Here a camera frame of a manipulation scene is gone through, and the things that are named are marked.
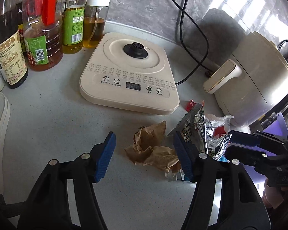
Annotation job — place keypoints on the yellow-cap green-label bottle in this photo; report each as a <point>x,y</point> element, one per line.
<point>73,24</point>

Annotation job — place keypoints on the dark soy sauce bottle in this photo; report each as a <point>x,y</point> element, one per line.
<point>12,62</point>

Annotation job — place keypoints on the cream air fryer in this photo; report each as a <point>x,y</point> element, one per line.
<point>251,82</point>

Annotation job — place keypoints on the person's right hand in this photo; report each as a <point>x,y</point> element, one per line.
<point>273,197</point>

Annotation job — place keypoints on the red paper carton piece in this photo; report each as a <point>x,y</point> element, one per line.
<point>191,104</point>

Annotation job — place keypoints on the red-handled cooking oil bottle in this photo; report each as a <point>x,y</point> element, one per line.
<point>42,20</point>

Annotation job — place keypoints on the white-top oil sprayer bottle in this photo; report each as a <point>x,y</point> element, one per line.
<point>96,12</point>

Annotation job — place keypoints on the crumpled brown paper bag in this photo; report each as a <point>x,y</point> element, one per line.
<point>147,149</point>

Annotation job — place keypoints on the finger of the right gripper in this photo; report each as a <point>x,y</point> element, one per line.
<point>245,139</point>

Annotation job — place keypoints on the cream induction cooker base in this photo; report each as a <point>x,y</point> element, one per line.
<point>131,74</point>

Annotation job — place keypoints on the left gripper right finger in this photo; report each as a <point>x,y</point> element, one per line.
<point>241,206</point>

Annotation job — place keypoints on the silver foil snack wrapper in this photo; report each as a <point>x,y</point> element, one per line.
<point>210,134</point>

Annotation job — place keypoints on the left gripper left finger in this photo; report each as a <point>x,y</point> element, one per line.
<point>47,206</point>

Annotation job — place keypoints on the purple plastic trash bin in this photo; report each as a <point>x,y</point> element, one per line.
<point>276,126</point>

